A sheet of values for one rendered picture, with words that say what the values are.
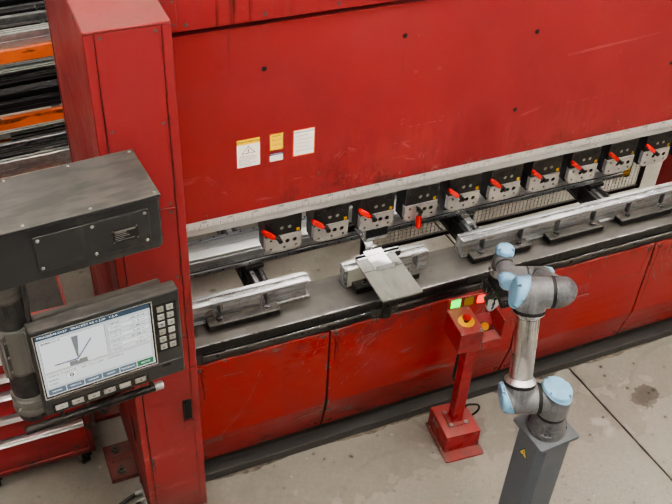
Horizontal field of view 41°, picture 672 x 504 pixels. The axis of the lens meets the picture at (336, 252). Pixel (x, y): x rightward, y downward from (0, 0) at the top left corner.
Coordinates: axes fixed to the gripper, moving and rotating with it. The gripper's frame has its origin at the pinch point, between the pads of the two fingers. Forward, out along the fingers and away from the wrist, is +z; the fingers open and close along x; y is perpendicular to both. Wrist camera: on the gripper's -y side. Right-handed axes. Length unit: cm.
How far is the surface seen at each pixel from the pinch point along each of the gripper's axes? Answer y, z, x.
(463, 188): 33, -42, 6
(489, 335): -3.2, 13.0, -0.5
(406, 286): 8.7, -15.6, 37.4
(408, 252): 31.4, -10.6, 26.8
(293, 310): 19, -2, 82
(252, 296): 24, -10, 98
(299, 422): 10, 66, 79
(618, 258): 24, 13, -82
